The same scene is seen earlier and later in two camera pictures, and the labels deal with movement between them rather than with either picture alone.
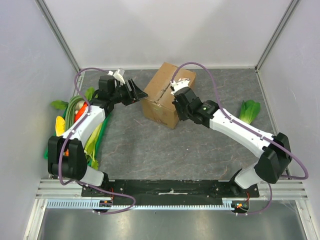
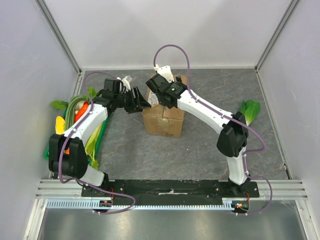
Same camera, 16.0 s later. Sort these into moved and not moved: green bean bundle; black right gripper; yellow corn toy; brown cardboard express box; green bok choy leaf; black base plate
Moved: brown cardboard express box; black right gripper
Not moved: green bean bundle; yellow corn toy; green bok choy leaf; black base plate
